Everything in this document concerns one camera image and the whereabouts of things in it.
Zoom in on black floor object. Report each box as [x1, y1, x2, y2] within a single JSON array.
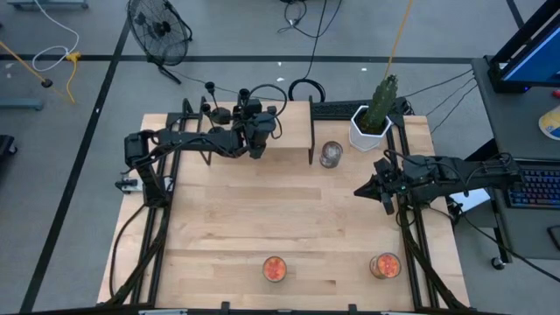
[[0, 134, 18, 158]]

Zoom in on backlit rainbow keyboard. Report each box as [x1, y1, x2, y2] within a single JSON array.
[[507, 168, 560, 209]]

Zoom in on black keyboard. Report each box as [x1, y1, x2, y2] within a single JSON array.
[[311, 100, 367, 121]]

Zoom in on computer monitor blue screen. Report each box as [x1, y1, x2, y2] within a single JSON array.
[[487, 0, 560, 94]]

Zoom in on black floor fan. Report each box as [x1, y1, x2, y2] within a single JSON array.
[[126, 0, 193, 85]]

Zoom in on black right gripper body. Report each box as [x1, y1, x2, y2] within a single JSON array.
[[373, 157, 407, 215]]

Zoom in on wooden shelf riser black legs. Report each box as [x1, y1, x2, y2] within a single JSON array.
[[194, 100, 316, 167]]

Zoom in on white tub yellow blue label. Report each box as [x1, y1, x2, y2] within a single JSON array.
[[538, 104, 560, 141]]

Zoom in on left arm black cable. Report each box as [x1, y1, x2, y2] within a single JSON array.
[[108, 201, 150, 303]]

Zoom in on yellow power cord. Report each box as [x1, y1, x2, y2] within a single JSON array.
[[65, 51, 83, 105]]

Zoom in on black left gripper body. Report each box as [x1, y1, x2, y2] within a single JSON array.
[[244, 111, 279, 161]]

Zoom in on left arm silver base bracket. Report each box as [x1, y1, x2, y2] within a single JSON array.
[[115, 177, 144, 194]]

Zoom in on orange pole black foot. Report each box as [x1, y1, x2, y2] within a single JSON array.
[[0, 41, 54, 89]]

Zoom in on grey metal floor base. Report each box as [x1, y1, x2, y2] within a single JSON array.
[[0, 98, 44, 111], [7, 0, 89, 11]]

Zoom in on grey glass candle jar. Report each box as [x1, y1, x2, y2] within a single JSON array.
[[318, 140, 344, 170]]

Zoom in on white floor cable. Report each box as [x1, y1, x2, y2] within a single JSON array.
[[32, 0, 81, 74]]

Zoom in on white hexagonal planter pot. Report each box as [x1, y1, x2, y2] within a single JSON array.
[[348, 104, 393, 153]]

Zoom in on thin black cable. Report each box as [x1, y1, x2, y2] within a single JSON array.
[[404, 68, 476, 100]]

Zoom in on black coiled floor cable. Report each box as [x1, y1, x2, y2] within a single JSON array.
[[277, 0, 343, 104]]

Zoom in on orange glass candle jar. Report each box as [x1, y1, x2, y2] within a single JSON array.
[[262, 255, 289, 284], [368, 252, 403, 280]]

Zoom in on grey side desk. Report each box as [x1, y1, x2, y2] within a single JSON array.
[[471, 56, 560, 262]]

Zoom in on yellow hanging cable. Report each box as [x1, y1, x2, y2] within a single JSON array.
[[383, 0, 415, 80]]

